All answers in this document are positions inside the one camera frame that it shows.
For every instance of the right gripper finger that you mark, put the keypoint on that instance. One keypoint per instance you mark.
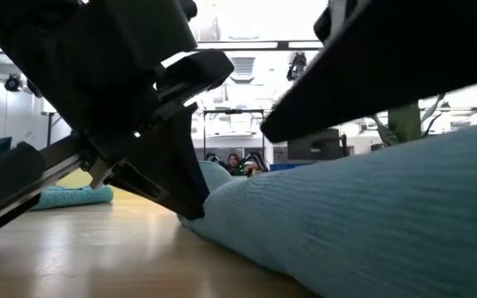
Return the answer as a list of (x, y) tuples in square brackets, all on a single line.
[(387, 62)]

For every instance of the black workstation frame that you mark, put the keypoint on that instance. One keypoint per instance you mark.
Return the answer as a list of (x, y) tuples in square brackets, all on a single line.
[(232, 111)]

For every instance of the teal microfiber towel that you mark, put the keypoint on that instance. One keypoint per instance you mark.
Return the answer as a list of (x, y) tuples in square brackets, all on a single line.
[(73, 196)]

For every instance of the black beam with light strips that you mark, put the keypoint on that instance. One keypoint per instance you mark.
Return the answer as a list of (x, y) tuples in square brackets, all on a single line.
[(282, 45)]

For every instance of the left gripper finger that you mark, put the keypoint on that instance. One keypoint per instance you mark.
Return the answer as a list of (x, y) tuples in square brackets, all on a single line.
[(131, 169), (176, 165)]

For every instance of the blue microfiber towel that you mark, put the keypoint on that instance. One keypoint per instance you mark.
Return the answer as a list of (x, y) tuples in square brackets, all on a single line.
[(346, 215)]

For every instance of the blue storage bins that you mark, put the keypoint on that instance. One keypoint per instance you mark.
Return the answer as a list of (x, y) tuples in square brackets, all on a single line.
[(284, 166)]

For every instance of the person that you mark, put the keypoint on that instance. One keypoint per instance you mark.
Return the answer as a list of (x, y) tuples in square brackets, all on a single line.
[(234, 163)]

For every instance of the large black monitor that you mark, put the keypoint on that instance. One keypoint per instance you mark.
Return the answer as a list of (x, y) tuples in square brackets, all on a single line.
[(321, 149)]

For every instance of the black tripod stand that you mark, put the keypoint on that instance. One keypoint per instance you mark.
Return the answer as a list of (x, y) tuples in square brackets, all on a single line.
[(49, 124)]

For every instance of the snake plant in white pot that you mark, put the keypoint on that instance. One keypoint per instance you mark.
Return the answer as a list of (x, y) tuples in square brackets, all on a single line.
[(404, 122)]

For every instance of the black hanging camera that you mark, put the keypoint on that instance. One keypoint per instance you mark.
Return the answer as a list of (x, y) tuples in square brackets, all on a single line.
[(296, 66)]

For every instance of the black workstation robot arm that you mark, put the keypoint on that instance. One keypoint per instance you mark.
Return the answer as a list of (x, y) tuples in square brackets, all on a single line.
[(210, 157), (259, 159)]

